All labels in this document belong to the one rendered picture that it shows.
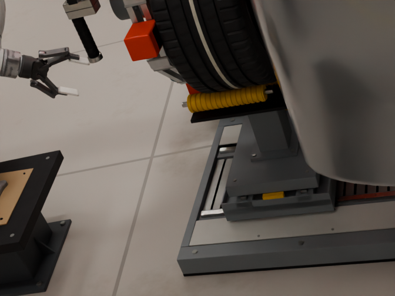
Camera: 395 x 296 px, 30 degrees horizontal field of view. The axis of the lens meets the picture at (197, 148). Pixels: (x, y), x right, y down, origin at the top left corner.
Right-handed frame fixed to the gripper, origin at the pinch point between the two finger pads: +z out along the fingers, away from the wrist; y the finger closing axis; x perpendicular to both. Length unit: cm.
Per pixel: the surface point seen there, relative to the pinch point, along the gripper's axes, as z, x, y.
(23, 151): 1, 62, -96
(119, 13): 3.0, -7.7, 32.0
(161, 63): 12, -34, 36
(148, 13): 4, -31, 48
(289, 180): 62, -46, 10
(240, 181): 51, -39, -1
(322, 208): 74, -52, 6
